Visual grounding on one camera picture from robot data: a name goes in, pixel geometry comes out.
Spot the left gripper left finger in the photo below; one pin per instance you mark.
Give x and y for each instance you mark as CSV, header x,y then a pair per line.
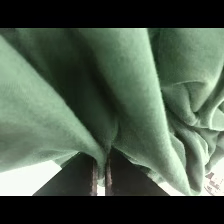
x,y
71,178

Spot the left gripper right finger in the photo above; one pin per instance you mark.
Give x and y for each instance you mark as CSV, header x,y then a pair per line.
x,y
130,180

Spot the green shirt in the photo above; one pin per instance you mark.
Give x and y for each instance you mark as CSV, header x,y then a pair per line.
x,y
110,90

